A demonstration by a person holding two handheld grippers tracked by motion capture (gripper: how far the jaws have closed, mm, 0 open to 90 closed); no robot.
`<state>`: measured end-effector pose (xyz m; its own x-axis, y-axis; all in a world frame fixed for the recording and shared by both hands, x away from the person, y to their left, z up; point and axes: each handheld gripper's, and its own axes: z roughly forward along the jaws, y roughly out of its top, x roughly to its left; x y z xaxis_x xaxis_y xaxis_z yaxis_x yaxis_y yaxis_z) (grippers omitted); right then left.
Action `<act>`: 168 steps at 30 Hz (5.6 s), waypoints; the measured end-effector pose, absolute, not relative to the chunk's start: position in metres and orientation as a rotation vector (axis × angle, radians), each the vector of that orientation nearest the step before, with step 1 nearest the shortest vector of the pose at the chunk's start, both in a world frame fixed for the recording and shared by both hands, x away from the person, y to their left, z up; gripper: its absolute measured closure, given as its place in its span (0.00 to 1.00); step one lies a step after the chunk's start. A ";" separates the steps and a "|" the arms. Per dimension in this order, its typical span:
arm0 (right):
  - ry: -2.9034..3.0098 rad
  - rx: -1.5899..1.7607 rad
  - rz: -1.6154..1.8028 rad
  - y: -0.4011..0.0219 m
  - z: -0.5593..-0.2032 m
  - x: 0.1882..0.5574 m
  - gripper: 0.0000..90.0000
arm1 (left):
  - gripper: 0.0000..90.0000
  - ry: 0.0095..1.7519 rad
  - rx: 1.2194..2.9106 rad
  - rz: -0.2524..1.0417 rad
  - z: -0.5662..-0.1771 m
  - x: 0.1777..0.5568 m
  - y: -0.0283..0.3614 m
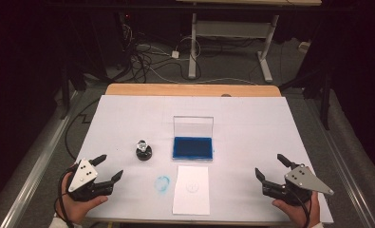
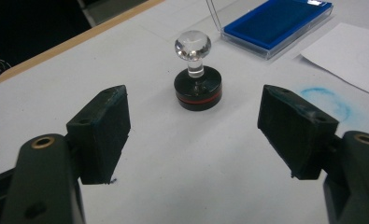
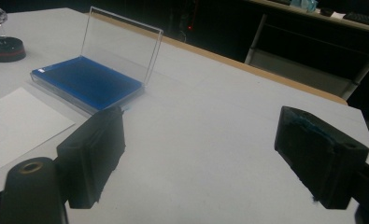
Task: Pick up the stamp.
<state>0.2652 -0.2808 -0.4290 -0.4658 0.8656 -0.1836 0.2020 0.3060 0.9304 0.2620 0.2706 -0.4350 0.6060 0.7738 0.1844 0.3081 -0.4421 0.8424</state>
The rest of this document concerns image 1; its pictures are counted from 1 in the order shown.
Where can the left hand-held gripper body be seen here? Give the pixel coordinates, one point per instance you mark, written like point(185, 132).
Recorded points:
point(82, 177)

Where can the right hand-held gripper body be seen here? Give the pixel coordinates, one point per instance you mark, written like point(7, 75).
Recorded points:
point(302, 182)

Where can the black round stamp cap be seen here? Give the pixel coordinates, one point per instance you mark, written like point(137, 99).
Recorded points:
point(144, 156)

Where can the black stamp with clear knob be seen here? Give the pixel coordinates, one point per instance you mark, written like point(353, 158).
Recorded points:
point(141, 145)

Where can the white paper sheet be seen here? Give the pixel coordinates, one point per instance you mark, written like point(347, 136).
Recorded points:
point(191, 199)

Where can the blue ink pad clear lid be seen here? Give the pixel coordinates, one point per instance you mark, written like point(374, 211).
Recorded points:
point(192, 148)

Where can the person's right hand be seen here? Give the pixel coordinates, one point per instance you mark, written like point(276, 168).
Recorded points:
point(299, 213)

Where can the person's left hand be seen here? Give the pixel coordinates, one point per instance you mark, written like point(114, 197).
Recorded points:
point(77, 209)

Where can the large white table cover sheet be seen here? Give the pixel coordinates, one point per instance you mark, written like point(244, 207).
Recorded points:
point(239, 133)

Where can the black metal stand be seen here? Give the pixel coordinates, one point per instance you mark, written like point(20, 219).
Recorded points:
point(326, 101)
point(65, 95)

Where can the white power strip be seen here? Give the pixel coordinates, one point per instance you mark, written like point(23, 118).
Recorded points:
point(304, 47)

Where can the small white power adapter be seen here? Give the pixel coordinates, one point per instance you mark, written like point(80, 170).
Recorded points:
point(175, 54)

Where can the aluminium rail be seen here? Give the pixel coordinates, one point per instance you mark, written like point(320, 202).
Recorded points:
point(39, 164)
point(343, 164)

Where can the white desk frame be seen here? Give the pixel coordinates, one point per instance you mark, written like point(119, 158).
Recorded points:
point(232, 28)

